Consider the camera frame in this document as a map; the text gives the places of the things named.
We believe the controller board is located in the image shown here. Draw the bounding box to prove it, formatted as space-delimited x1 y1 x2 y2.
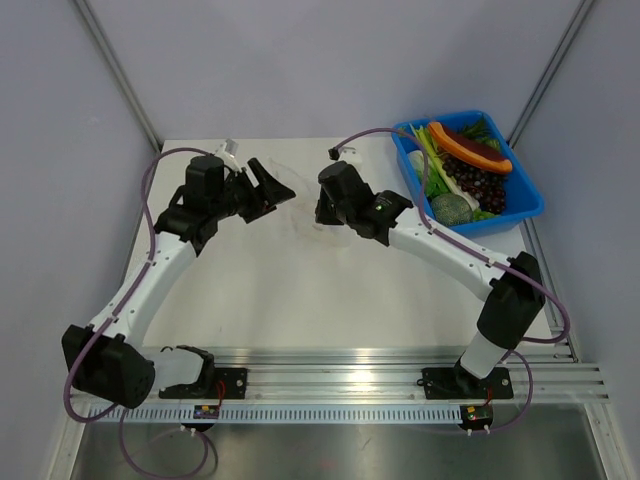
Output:
193 405 220 420
460 404 494 430

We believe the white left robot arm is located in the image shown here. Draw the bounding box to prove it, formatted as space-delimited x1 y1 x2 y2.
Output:
62 149 295 417

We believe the dark purple grape bunch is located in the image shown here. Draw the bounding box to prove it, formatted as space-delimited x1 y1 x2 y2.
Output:
442 155 507 216

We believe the orange purple papaya slice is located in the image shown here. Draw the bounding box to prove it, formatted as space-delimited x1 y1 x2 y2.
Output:
427 121 513 175

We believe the white slotted cable duct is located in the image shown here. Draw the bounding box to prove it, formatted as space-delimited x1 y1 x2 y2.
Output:
103 402 461 425

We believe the clear dotted zip top bag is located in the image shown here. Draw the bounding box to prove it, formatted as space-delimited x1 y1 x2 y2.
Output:
268 157 351 248

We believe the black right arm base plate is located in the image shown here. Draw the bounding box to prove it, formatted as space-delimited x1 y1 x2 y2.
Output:
416 367 514 400

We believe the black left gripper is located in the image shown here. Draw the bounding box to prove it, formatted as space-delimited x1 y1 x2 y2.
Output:
210 158 294 223

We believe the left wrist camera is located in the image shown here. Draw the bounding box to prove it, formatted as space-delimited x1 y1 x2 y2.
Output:
214 139 238 164

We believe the green white celery stalk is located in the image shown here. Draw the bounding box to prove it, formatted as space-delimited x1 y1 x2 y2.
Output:
410 125 479 211

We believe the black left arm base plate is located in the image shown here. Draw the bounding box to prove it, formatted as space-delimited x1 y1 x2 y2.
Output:
159 367 249 400

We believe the green lettuce leaf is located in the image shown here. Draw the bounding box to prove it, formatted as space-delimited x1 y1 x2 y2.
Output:
424 168 449 200

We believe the blue plastic bin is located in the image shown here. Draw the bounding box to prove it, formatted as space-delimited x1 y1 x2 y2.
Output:
391 110 544 238

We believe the dark green herb sprig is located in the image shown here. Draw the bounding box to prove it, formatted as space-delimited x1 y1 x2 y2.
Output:
458 116 492 143

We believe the left controller board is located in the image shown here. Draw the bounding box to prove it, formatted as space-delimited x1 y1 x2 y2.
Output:
193 405 220 420

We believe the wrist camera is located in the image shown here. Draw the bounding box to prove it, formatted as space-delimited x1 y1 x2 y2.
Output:
339 146 363 170
214 139 238 164

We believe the right controller board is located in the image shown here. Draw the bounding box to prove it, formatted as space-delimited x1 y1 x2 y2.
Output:
460 404 494 430

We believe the green netted melon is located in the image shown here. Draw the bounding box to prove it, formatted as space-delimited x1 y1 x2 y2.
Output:
430 193 473 227

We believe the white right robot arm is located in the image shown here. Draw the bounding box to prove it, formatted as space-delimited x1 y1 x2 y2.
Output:
316 161 545 399

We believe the aluminium rail frame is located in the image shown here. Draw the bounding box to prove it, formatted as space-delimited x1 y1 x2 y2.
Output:
67 347 611 405

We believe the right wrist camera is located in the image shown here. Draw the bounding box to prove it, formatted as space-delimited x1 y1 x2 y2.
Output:
339 146 363 170

